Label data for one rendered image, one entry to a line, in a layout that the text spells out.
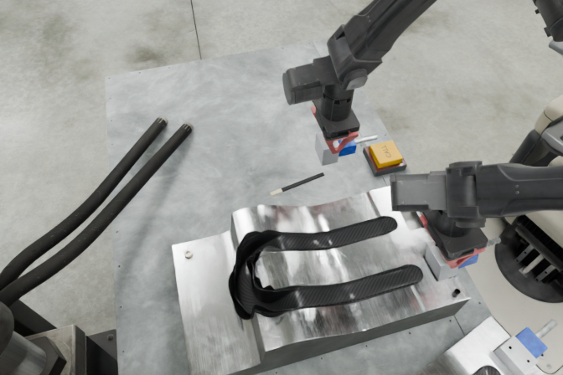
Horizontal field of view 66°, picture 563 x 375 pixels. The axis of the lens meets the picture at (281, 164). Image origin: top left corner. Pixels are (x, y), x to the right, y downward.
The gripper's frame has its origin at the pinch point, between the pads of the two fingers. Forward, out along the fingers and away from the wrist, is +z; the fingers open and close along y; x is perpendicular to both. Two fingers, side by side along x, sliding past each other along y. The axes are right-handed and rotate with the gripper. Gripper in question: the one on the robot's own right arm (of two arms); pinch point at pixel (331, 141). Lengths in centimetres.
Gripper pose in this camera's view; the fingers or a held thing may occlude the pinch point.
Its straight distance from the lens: 91.3
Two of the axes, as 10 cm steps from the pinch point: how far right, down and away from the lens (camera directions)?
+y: 2.7, 7.7, -5.8
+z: 0.1, 6.0, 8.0
